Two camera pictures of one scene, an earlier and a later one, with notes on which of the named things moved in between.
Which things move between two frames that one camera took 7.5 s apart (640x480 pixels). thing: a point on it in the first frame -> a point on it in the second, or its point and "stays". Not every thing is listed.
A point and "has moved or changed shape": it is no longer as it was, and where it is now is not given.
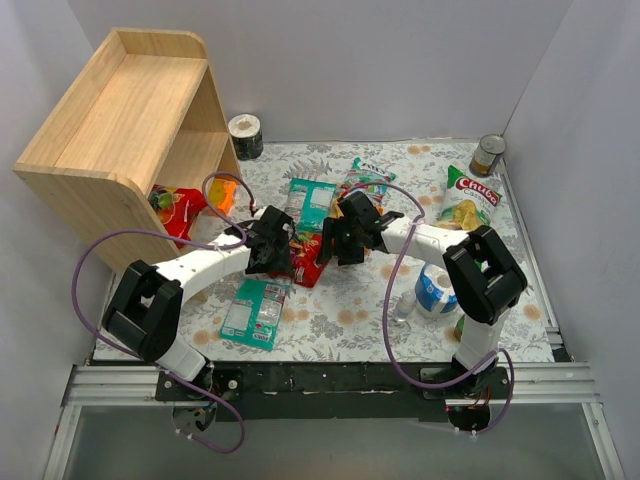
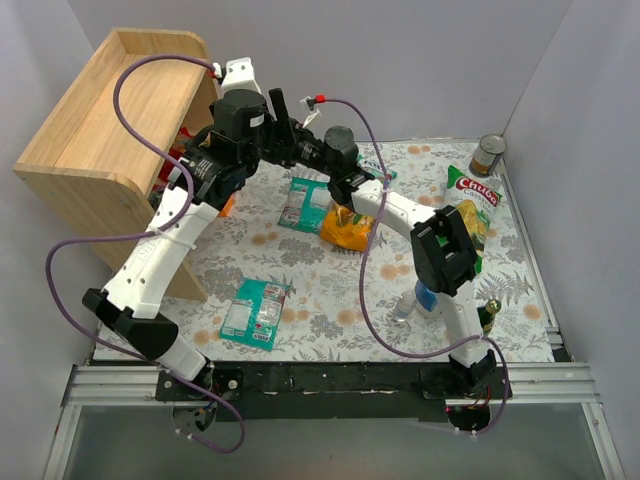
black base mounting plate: (337, 392) stays
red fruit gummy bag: (175, 209) has moved or changed shape
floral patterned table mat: (340, 252) stays
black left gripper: (276, 250) -> (187, 163)
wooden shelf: (148, 113) stays
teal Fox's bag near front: (253, 315) stays
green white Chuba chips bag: (468, 203) stays
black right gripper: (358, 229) -> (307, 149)
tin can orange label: (487, 153) stays
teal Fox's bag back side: (308, 202) stays
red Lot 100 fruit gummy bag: (306, 259) -> (162, 180)
